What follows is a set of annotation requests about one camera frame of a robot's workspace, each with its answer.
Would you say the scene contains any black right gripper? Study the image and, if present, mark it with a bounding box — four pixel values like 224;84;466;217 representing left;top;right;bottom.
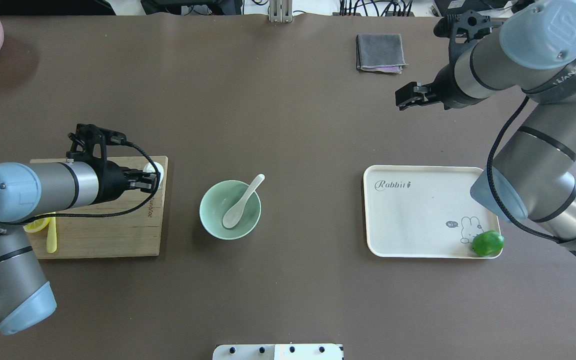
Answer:
395;11;491;111

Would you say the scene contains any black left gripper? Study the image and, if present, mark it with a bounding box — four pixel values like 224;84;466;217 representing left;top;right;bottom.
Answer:
66;123;158;205

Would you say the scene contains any white ceramic spoon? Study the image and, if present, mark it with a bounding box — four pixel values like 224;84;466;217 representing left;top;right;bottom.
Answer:
222;173;265;229

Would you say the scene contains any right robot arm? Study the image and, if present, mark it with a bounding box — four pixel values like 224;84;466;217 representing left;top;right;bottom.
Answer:
395;0;576;257

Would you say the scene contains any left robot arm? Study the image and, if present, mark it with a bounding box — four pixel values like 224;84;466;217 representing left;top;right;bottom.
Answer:
0;123;162;335

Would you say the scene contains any mint green bowl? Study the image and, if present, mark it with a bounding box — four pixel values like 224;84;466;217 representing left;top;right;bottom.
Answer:
199;180;262;240

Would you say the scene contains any wooden cutting board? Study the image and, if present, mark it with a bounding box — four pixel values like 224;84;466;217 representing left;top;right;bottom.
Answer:
27;155;169;259

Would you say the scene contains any grey purple folded cloth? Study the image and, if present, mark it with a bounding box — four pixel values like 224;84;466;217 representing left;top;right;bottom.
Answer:
356;33;407;75

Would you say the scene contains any yellow plastic knife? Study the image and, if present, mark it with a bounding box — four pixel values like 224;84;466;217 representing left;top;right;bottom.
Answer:
46;216;58;254

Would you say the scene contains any cream rabbit serving tray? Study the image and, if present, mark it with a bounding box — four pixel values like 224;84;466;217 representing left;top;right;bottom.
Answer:
362;165;500;259

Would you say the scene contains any green lime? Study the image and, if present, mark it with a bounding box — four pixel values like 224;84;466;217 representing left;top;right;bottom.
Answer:
471;230;505;257

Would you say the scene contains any aluminium frame post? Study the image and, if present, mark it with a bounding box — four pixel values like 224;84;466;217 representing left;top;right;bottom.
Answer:
268;0;293;23

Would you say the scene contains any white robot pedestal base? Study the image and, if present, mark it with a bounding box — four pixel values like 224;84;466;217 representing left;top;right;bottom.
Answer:
212;342;345;360

